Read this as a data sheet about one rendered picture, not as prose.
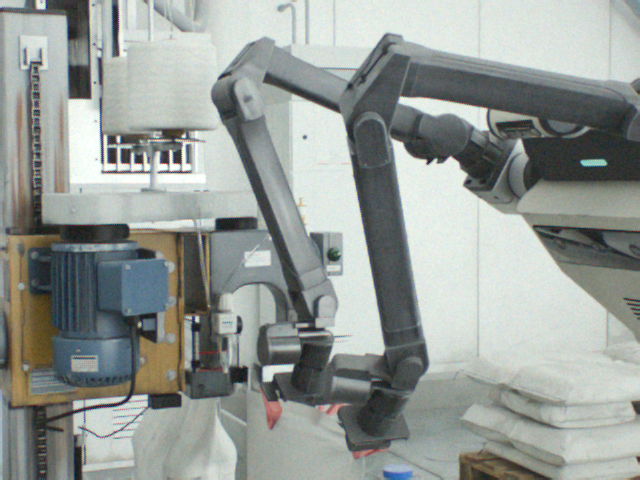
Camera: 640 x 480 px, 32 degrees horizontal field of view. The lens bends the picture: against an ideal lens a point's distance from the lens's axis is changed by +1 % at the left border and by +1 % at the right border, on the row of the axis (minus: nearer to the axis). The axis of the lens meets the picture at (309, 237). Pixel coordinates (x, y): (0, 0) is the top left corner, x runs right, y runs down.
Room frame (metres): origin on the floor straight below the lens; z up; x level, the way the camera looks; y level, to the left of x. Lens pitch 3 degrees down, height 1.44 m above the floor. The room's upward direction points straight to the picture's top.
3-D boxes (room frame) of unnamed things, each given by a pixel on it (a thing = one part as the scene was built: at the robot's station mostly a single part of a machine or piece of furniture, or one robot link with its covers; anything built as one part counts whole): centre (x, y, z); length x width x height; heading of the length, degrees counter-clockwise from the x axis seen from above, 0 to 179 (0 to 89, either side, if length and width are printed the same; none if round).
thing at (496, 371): (5.15, -1.06, 0.56); 0.66 x 0.43 x 0.15; 110
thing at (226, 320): (2.14, 0.16, 1.14); 0.05 x 0.04 x 0.16; 113
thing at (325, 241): (2.31, -0.03, 1.29); 0.08 x 0.05 x 0.09; 23
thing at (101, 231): (1.96, 0.38, 1.35); 0.12 x 0.12 x 0.04
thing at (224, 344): (2.14, 0.17, 1.11); 0.03 x 0.03 x 0.06
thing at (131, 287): (1.89, 0.30, 1.25); 0.10 x 0.08 x 0.12; 138
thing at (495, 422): (5.15, -1.07, 0.32); 0.67 x 0.42 x 0.14; 117
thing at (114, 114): (2.26, 0.35, 1.61); 0.15 x 0.14 x 0.17; 23
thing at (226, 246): (2.35, 0.14, 1.21); 0.30 x 0.25 x 0.30; 23
